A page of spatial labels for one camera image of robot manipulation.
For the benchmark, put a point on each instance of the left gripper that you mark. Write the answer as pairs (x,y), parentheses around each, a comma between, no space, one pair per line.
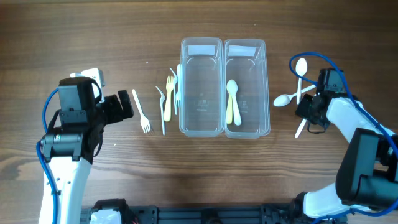
(115,108)

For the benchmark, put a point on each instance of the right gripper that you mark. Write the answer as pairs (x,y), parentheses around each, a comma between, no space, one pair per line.
(306,109)

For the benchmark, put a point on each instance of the white spoon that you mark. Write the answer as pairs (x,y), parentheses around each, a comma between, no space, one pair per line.
(300,128)
(232,88)
(301,69)

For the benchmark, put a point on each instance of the white spoon crosswise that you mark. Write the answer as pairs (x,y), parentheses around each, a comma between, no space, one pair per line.
(285,99)

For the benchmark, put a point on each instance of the white bent plastic fork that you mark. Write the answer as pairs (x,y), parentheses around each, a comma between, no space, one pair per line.
(161,103)

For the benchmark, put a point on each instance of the yellow plastic fork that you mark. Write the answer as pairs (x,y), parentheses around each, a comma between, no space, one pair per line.
(169,87)

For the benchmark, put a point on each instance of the pale blue plastic fork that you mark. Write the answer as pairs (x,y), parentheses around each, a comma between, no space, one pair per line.
(178,97)

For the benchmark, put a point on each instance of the yellow plastic spoon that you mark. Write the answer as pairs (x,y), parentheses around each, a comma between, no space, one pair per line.
(229,110)

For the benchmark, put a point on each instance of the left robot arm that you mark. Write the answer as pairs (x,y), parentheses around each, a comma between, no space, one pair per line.
(72,139)

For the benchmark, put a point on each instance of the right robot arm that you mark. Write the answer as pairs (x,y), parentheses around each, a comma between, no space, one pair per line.
(367,177)

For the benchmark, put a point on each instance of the right clear plastic container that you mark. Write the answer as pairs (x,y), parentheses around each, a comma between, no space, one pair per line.
(245,62)

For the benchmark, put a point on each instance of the clear plastic container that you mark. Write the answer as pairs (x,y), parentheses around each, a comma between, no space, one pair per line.
(245,62)
(201,68)

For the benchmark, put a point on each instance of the left clear plastic container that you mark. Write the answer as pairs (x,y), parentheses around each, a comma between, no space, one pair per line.
(201,68)

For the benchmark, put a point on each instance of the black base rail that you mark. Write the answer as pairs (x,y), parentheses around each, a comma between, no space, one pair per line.
(264,214)

